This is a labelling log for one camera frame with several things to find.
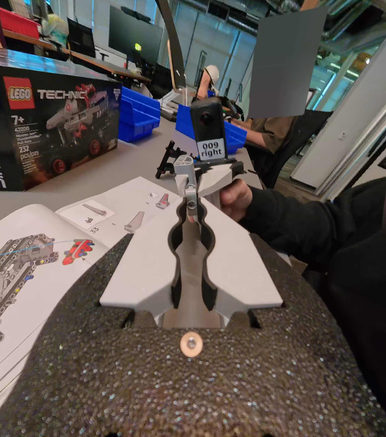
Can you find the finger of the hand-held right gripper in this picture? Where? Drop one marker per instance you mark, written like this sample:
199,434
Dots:
215,179
181,186

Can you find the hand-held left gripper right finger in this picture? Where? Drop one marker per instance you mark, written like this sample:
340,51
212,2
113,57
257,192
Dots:
240,269

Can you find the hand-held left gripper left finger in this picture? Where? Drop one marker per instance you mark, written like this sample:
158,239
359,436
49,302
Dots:
138,266

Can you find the grey toy brick connector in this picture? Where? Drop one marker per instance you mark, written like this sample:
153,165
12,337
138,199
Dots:
192,201

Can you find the light grey toy brick beam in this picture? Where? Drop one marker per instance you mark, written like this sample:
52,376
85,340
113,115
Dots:
185,165

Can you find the person's right forearm black sleeve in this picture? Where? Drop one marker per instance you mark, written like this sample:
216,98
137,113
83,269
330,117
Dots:
309,222

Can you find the grey desk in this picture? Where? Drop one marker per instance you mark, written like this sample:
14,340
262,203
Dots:
111,164

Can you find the wooden background desk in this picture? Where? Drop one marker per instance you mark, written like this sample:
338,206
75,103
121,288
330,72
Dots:
87,59

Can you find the person's right hand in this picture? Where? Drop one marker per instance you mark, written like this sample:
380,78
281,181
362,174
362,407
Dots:
235,199

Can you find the blue plastic storage bin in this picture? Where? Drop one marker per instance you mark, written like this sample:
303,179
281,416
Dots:
235,136
138,116

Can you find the black toy brick assembly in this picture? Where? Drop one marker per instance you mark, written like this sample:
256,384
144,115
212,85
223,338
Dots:
169,160

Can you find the white hard hat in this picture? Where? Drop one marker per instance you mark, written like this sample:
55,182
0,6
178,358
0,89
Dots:
212,72

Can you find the curved black stand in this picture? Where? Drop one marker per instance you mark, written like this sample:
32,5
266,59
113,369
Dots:
175,51

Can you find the black office chair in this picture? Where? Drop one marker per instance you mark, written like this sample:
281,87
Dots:
302,143

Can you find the open instruction booklet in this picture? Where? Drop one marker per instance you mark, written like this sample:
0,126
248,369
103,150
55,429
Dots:
25,300

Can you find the large black computer monitor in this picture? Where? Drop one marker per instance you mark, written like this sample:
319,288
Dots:
133,30

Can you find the person's black clothing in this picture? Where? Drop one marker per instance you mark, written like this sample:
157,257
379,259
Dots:
367,324

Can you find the black toy brick set box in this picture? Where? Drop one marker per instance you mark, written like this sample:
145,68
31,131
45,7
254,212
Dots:
42,116

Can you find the small black computer monitor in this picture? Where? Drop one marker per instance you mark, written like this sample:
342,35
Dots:
81,37

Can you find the red storage bin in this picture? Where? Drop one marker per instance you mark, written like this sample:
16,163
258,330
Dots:
17,22

